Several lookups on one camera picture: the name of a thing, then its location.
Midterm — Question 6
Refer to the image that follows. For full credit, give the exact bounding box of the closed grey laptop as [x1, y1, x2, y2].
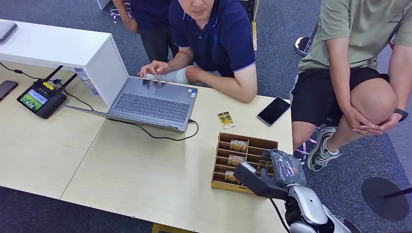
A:
[0, 21, 18, 45]

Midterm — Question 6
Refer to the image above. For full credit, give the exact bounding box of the thin black cable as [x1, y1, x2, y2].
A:
[0, 62, 94, 112]

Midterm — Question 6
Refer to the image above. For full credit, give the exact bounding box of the white desk shelf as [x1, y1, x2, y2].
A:
[0, 19, 130, 108]

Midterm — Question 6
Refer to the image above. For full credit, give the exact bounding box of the gold hotel card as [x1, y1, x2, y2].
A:
[226, 154, 246, 167]
[223, 170, 242, 186]
[217, 111, 236, 130]
[256, 160, 274, 174]
[229, 139, 249, 153]

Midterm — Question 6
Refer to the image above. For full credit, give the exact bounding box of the clear plastic water bottle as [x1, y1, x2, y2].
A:
[74, 67, 100, 97]

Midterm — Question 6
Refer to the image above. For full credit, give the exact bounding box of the wooden card holder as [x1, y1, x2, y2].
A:
[210, 132, 279, 196]

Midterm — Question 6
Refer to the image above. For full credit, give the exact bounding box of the black smartphone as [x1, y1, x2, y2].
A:
[256, 97, 292, 127]

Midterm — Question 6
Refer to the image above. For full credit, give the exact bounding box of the black round floor stand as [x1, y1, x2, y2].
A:
[361, 176, 412, 222]

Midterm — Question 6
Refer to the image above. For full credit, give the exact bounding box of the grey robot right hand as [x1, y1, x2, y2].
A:
[260, 148, 307, 189]

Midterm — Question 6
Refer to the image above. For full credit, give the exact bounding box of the dark phone with brown tint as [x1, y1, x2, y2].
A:
[0, 80, 19, 102]

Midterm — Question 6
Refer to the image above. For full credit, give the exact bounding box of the black controller with screen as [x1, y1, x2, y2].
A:
[16, 66, 78, 120]

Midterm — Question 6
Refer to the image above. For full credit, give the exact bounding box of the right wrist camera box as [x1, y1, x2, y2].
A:
[233, 162, 289, 200]

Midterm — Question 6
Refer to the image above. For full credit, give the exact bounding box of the round chrome stool base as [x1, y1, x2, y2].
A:
[293, 36, 312, 57]

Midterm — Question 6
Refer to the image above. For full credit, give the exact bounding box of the yellow box under table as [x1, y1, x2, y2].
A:
[151, 222, 195, 233]

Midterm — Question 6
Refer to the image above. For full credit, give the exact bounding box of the yellow strip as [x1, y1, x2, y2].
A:
[250, 21, 258, 51]

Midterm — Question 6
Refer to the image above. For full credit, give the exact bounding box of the chrome stool frame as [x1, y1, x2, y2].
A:
[293, 124, 323, 165]

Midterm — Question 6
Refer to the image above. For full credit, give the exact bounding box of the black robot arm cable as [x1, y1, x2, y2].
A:
[265, 192, 292, 233]

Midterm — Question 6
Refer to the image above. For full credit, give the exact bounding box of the black laptop power cable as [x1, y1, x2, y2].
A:
[107, 118, 200, 142]

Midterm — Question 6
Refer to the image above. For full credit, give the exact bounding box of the open grey laptop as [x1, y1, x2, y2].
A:
[63, 76, 199, 134]

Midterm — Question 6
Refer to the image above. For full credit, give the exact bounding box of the person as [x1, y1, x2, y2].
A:
[112, 0, 180, 64]
[137, 0, 258, 104]
[290, 0, 412, 173]

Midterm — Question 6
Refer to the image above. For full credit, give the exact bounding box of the black wristwatch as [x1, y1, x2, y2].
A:
[394, 108, 410, 122]

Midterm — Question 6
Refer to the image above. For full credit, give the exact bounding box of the person's right hand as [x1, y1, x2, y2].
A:
[344, 106, 384, 137]
[137, 60, 172, 79]

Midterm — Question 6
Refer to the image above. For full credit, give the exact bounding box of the person's left hand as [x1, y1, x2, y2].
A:
[379, 112, 404, 132]

